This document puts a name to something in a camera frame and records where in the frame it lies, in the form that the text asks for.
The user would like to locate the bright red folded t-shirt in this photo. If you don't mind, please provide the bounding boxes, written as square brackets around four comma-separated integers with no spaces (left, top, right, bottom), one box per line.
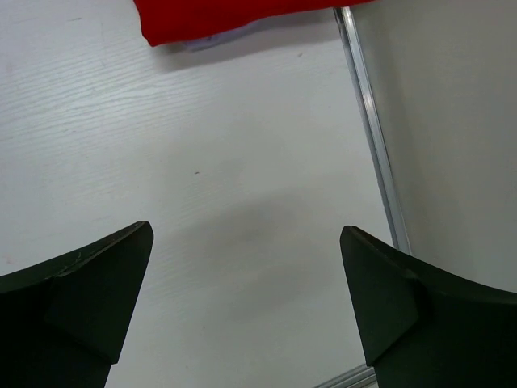
[134,0,364,47]

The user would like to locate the aluminium table edge rail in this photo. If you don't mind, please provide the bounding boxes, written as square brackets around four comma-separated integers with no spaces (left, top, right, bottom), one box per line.
[334,7,411,254]

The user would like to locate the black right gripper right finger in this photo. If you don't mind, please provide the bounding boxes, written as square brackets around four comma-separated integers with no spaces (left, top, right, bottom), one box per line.
[340,226,516,387]

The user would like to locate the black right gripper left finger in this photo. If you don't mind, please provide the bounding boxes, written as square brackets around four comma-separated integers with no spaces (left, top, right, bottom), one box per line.
[1,221,153,387]

